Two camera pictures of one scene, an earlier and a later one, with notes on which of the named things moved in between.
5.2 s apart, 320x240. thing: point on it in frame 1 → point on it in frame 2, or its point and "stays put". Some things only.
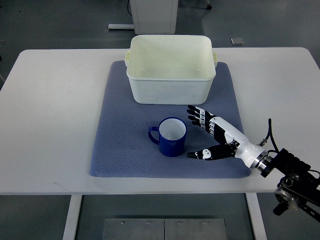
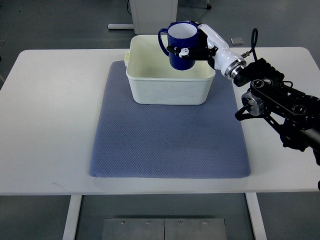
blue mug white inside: [172, 133] → [181, 34]
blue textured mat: [120, 146] stays put
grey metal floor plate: [163, 229] stays put
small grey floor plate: [237, 41] stays put
